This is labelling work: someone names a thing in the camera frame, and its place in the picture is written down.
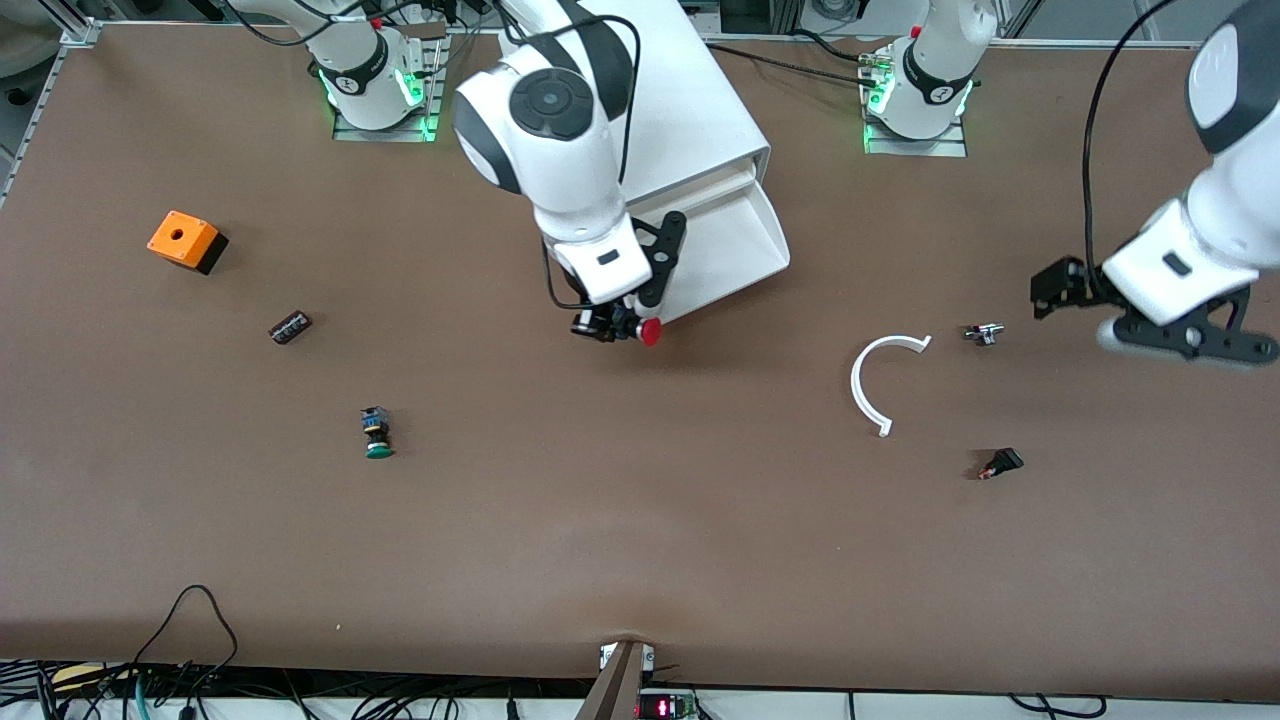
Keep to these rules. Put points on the red push button switch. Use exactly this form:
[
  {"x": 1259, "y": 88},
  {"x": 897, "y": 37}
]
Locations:
[{"x": 651, "y": 332}]

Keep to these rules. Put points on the red LED display module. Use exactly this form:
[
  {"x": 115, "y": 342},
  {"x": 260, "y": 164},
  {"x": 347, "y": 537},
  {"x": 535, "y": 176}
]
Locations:
[{"x": 665, "y": 708}]

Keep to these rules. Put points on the green push button switch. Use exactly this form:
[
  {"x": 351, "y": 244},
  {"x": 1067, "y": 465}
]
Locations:
[{"x": 377, "y": 432}]

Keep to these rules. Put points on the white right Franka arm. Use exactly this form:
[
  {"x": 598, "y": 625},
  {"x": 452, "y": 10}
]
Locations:
[{"x": 560, "y": 170}]

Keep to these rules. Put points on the camera mount post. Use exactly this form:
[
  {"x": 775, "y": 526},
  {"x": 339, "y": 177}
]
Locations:
[{"x": 618, "y": 690}]

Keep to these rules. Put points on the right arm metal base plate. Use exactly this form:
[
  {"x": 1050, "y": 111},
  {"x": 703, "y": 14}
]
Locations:
[{"x": 435, "y": 100}]

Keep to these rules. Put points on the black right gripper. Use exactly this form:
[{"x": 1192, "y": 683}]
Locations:
[{"x": 598, "y": 322}]

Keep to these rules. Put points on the grey round object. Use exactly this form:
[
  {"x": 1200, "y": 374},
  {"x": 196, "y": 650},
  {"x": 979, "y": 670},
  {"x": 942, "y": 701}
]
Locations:
[{"x": 25, "y": 50}]

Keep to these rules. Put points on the small metal toggle switch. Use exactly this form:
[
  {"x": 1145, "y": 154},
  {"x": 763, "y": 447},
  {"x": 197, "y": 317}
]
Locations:
[{"x": 984, "y": 334}]

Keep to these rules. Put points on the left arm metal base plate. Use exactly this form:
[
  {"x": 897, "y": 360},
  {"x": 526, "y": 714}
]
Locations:
[{"x": 955, "y": 145}]

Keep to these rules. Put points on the white plastic drawer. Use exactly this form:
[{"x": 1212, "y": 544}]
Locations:
[{"x": 735, "y": 250}]

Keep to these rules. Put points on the dark cylindrical capacitor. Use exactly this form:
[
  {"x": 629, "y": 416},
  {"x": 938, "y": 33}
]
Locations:
[{"x": 290, "y": 327}]

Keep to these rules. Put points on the orange button enclosure box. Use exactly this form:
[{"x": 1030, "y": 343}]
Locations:
[{"x": 182, "y": 238}]

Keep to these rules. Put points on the white curved plastic strip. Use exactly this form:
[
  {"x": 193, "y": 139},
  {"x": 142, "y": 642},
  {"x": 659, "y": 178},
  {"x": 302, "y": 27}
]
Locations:
[{"x": 857, "y": 385}]

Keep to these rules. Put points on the white drawer cabinet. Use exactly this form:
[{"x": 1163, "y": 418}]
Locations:
[{"x": 700, "y": 100}]

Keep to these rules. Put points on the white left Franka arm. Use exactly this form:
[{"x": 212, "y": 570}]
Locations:
[{"x": 1230, "y": 220}]

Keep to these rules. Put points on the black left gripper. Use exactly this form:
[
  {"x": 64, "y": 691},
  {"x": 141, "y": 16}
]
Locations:
[{"x": 1066, "y": 283}]

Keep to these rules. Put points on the small black rocker switch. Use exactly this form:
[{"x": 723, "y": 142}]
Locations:
[{"x": 1002, "y": 462}]

